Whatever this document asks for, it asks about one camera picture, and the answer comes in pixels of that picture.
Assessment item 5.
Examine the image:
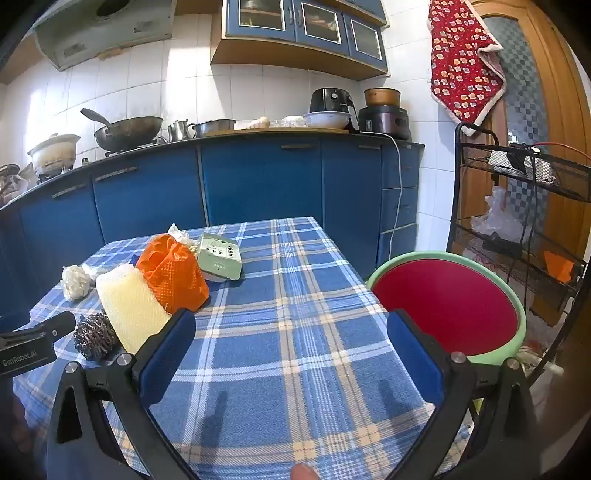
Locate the steel wool scrubber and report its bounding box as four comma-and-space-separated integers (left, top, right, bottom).
73, 311, 122, 361

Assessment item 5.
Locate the twisted white tissue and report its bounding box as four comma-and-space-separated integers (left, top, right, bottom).
61, 265, 98, 302

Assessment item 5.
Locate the red patterned quilt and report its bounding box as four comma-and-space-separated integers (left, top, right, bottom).
427, 0, 506, 137

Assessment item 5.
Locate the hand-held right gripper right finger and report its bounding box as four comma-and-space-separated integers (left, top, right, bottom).
383, 309, 548, 480

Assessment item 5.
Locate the grey range hood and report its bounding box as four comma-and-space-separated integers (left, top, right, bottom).
34, 0, 178, 72

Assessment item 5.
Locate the small printed cardboard box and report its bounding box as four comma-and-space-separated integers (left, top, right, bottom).
196, 233, 244, 282

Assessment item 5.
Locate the brown inner pot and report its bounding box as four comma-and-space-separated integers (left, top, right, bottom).
363, 87, 402, 108

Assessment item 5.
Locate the steel bowl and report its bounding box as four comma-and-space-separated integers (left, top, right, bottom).
191, 119, 237, 138

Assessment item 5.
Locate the metal kettle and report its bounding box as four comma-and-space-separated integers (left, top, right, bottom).
167, 119, 195, 141

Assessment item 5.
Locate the black wok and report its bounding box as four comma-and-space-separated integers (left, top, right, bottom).
81, 107, 164, 152

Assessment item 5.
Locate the blue plaid tablecloth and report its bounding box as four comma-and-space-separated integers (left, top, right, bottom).
11, 216, 472, 480

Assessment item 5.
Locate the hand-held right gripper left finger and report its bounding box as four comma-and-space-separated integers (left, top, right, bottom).
44, 308, 199, 480

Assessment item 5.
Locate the yellow sponge block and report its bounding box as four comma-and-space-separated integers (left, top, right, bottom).
95, 264, 172, 355

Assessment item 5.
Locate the wooden door with glass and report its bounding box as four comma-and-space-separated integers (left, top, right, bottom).
455, 0, 591, 324

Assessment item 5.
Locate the white bowl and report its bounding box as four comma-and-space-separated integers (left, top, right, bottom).
302, 111, 352, 130

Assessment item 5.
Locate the blue kitchen base cabinet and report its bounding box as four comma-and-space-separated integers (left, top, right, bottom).
0, 134, 426, 319

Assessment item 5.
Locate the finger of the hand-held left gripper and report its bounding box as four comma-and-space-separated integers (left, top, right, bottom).
0, 310, 77, 352

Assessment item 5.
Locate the red cable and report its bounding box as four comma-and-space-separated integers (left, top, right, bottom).
531, 141, 591, 167

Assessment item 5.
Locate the white cooking pot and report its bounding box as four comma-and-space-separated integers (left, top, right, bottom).
27, 134, 81, 169

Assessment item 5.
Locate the clear plastic bag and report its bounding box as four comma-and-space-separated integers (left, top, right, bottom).
471, 187, 532, 245

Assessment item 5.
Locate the orange plastic bag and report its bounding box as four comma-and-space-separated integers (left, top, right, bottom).
136, 234, 211, 315

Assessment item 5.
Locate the red basin with green rim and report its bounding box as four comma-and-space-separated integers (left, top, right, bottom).
366, 250, 528, 367

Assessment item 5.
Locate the black air fryer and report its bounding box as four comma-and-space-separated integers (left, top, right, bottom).
308, 88, 361, 134

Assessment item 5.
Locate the black wire rack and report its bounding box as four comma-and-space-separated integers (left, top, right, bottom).
445, 122, 591, 462

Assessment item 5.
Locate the white power cable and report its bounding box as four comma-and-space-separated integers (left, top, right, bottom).
385, 131, 406, 273

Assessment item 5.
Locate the orange paper packet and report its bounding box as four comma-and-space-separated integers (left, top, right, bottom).
542, 249, 575, 284

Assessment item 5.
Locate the blue wall cabinet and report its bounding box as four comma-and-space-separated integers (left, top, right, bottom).
210, 0, 389, 81

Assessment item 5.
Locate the crumpled white paper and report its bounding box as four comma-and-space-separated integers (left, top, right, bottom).
167, 224, 201, 259

